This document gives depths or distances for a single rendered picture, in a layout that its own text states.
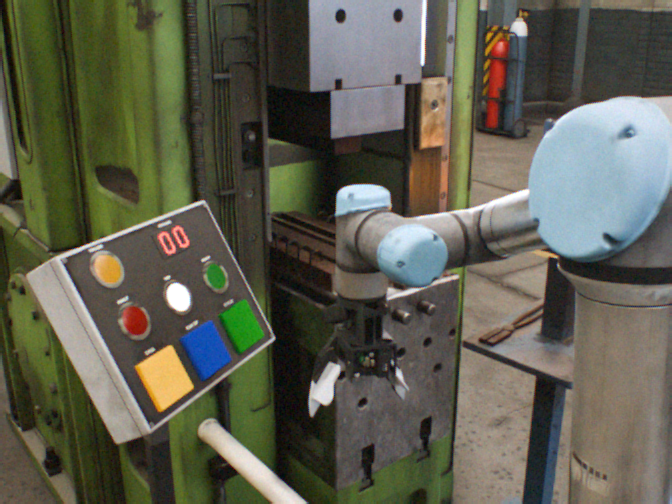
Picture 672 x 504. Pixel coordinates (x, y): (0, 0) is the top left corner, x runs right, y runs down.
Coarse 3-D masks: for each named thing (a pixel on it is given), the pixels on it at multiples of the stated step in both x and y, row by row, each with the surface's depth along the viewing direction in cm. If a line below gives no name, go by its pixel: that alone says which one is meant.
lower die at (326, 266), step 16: (272, 224) 183; (288, 224) 180; (320, 224) 183; (272, 240) 174; (288, 240) 172; (304, 240) 171; (320, 240) 171; (272, 256) 171; (288, 256) 165; (304, 256) 163; (304, 272) 161; (320, 272) 156
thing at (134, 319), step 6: (126, 312) 103; (132, 312) 104; (138, 312) 105; (126, 318) 103; (132, 318) 104; (138, 318) 104; (144, 318) 105; (126, 324) 102; (132, 324) 103; (138, 324) 104; (144, 324) 105; (132, 330) 103; (138, 330) 104; (144, 330) 105
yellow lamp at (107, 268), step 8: (104, 256) 104; (96, 264) 102; (104, 264) 103; (112, 264) 104; (96, 272) 102; (104, 272) 103; (112, 272) 104; (120, 272) 105; (104, 280) 102; (112, 280) 103
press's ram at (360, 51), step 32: (288, 0) 136; (320, 0) 133; (352, 0) 137; (384, 0) 142; (416, 0) 147; (288, 32) 138; (320, 32) 135; (352, 32) 139; (384, 32) 144; (416, 32) 150; (288, 64) 141; (320, 64) 137; (352, 64) 141; (384, 64) 147; (416, 64) 152
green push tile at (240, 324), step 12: (228, 312) 119; (240, 312) 122; (252, 312) 124; (228, 324) 118; (240, 324) 121; (252, 324) 123; (228, 336) 119; (240, 336) 120; (252, 336) 122; (240, 348) 119
